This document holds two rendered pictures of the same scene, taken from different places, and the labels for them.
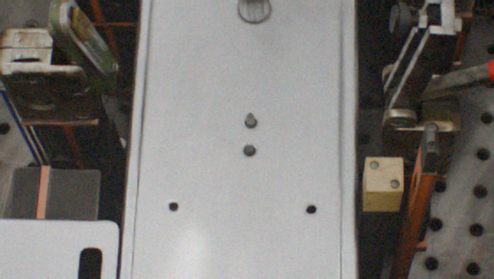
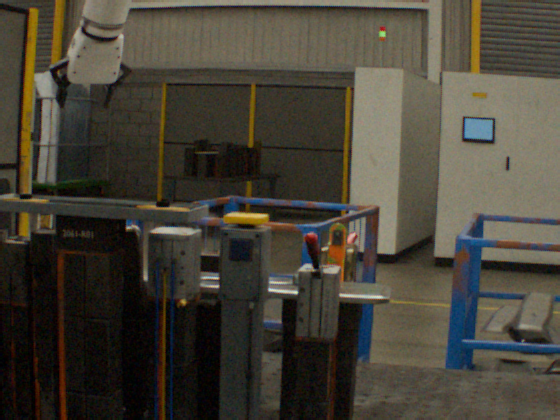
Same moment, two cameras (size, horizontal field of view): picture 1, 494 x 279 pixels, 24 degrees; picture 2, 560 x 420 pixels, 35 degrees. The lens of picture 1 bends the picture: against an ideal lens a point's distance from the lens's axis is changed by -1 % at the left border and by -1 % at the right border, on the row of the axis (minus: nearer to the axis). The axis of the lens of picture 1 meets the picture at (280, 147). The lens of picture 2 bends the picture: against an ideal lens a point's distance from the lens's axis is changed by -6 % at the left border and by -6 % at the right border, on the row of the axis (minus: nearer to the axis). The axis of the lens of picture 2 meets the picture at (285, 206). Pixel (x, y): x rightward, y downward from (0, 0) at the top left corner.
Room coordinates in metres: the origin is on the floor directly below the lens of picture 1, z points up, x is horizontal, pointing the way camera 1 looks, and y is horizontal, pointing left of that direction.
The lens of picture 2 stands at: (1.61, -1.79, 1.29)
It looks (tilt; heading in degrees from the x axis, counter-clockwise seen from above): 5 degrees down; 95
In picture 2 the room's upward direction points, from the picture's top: 3 degrees clockwise
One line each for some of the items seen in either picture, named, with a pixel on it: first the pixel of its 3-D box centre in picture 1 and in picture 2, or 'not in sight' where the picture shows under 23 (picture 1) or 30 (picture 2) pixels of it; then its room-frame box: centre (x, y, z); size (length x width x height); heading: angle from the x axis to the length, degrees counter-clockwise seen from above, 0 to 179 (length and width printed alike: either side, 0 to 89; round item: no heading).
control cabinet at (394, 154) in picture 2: not in sight; (399, 143); (1.91, 8.90, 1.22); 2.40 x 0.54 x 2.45; 76
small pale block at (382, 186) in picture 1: (373, 240); not in sight; (0.40, -0.09, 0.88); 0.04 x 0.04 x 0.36; 87
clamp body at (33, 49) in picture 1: (70, 120); not in sight; (0.55, 0.23, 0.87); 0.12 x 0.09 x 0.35; 87
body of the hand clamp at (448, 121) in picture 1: (409, 172); not in sight; (0.47, -0.14, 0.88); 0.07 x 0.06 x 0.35; 87
